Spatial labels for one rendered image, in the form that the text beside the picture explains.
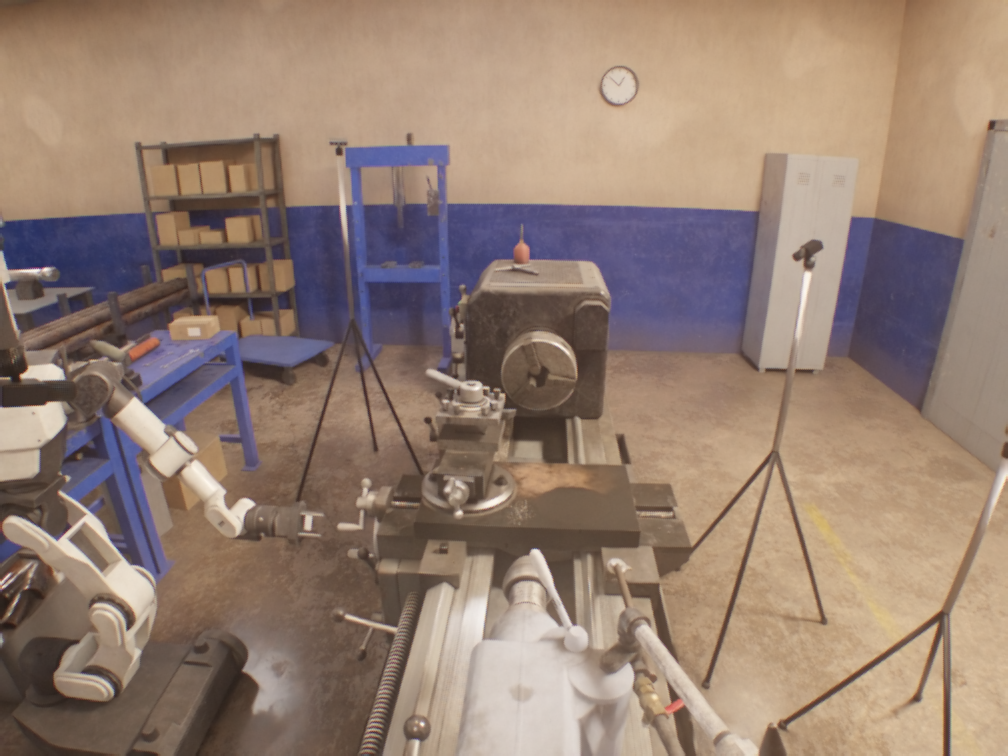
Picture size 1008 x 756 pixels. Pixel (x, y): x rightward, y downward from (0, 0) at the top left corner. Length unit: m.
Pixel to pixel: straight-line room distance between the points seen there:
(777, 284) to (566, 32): 2.73
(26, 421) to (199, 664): 1.04
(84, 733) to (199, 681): 0.37
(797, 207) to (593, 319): 3.38
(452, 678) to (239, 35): 5.56
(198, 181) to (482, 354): 4.14
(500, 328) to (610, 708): 1.50
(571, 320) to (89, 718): 2.08
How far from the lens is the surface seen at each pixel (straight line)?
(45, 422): 1.74
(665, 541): 1.54
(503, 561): 1.68
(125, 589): 1.97
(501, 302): 2.05
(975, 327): 4.76
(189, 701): 2.23
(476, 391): 1.55
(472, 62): 5.37
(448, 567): 1.42
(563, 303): 2.04
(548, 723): 0.78
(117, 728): 2.29
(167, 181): 5.97
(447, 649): 1.30
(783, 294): 5.27
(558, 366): 1.90
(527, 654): 0.84
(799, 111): 5.71
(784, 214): 5.14
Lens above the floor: 1.79
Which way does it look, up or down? 22 degrees down
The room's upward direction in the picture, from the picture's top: straight up
